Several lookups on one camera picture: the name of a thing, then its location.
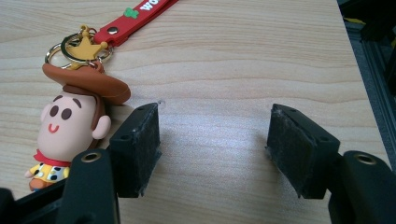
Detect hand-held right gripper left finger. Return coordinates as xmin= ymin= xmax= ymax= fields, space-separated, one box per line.
xmin=55 ymin=102 xmax=163 ymax=224

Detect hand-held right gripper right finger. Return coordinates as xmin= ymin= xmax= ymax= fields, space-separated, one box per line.
xmin=265 ymin=103 xmax=396 ymax=224

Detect cowboy figure keychain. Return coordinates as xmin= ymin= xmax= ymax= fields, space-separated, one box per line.
xmin=24 ymin=0 xmax=180 ymax=192

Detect black metal frame rail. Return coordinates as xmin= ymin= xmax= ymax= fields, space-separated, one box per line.
xmin=336 ymin=0 xmax=396 ymax=172

